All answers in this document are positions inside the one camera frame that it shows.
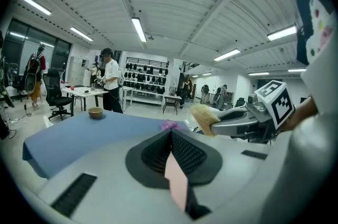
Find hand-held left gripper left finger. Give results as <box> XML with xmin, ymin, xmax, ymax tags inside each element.
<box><xmin>36</xmin><ymin>129</ymin><xmax>185</xmax><ymax>224</ymax></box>

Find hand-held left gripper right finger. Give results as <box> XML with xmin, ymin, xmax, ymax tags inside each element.
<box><xmin>171</xmin><ymin>129</ymin><xmax>277</xmax><ymax>224</ymax></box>

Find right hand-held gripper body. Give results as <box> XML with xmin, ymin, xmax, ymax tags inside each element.
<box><xmin>229</xmin><ymin>80</ymin><xmax>295</xmax><ymax>144</ymax></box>

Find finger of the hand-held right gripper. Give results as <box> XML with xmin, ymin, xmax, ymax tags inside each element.
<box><xmin>210</xmin><ymin>117</ymin><xmax>258</xmax><ymax>137</ymax></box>
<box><xmin>218</xmin><ymin>107</ymin><xmax>251</xmax><ymax>122</ymax></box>

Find yellow sponge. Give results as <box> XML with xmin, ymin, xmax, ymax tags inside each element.
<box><xmin>190</xmin><ymin>104</ymin><xmax>221</xmax><ymax>137</ymax></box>

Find big pink plate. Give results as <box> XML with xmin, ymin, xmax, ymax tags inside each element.
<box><xmin>164</xmin><ymin>151</ymin><xmax>189</xmax><ymax>212</ymax></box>

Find person's right forearm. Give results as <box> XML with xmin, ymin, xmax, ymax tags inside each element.
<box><xmin>284</xmin><ymin>96</ymin><xmax>317</xmax><ymax>131</ymax></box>

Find black office chair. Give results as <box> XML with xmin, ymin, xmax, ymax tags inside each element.
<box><xmin>43</xmin><ymin>68</ymin><xmax>72</xmax><ymax>121</ymax></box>
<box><xmin>233</xmin><ymin>97</ymin><xmax>246</xmax><ymax>109</ymax></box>

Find purple cloth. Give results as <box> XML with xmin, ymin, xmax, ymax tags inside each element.
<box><xmin>161</xmin><ymin>119</ymin><xmax>184</xmax><ymax>132</ymax></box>

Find person's white trousers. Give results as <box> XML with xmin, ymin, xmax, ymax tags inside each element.
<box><xmin>300</xmin><ymin>53</ymin><xmax>338</xmax><ymax>123</ymax></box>

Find small dark table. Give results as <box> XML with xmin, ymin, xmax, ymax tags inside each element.
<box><xmin>162</xmin><ymin>95</ymin><xmax>183</xmax><ymax>115</ymax></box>

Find blue tablecloth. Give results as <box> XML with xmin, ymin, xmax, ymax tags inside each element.
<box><xmin>22</xmin><ymin>109</ymin><xmax>191</xmax><ymax>179</ymax></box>

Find dark staircase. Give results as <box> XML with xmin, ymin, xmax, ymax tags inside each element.
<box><xmin>179</xmin><ymin>61</ymin><xmax>200</xmax><ymax>91</ymax></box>

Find brown bowl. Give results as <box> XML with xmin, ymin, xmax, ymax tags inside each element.
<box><xmin>88</xmin><ymin>107</ymin><xmax>104</xmax><ymax>120</ymax></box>

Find white work table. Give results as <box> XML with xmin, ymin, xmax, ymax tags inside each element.
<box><xmin>121</xmin><ymin>86</ymin><xmax>135</xmax><ymax>107</ymax></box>
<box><xmin>61</xmin><ymin>86</ymin><xmax>109</xmax><ymax>117</ymax></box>

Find rack of black helmets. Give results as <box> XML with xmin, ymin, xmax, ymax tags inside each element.
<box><xmin>123</xmin><ymin>57</ymin><xmax>170</xmax><ymax>105</ymax></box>

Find person's black top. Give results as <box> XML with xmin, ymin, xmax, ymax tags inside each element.
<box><xmin>293</xmin><ymin>0</ymin><xmax>338</xmax><ymax>66</ymax></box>

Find grey locker cabinet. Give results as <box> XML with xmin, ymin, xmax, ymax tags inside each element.
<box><xmin>69</xmin><ymin>55</ymin><xmax>90</xmax><ymax>86</ymax></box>

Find large dark window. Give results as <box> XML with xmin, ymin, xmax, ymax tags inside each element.
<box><xmin>1</xmin><ymin>18</ymin><xmax>72</xmax><ymax>86</ymax></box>

